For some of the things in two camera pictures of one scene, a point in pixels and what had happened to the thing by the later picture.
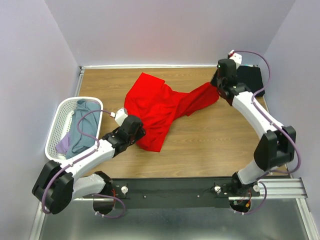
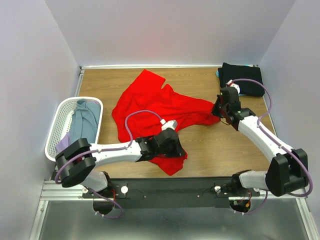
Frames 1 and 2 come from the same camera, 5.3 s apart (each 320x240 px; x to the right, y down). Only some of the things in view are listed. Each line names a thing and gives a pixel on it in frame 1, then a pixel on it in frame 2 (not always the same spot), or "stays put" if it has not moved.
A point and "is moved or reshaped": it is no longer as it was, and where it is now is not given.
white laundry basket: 61,124 stays put
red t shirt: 158,107 is moved or reshaped
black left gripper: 141,133 -> 178,151
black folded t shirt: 251,76 stays put
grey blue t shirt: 89,124 stays put
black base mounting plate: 174,192 stays put
